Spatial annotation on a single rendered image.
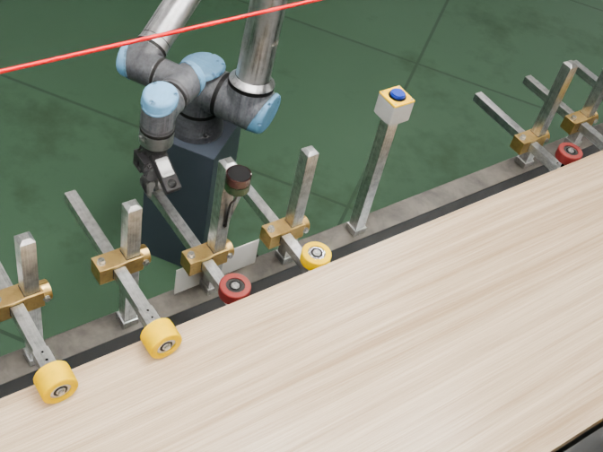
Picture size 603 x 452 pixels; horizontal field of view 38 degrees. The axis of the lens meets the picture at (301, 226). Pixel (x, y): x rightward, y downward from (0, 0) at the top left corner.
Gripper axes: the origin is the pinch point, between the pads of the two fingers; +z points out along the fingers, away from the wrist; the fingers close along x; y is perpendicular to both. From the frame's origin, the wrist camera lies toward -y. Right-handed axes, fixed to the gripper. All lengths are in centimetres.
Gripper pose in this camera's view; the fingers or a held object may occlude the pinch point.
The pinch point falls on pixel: (154, 198)
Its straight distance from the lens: 245.7
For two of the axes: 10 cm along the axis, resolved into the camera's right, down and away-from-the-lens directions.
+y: -5.4, -6.9, 4.8
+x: -8.2, 3.0, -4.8
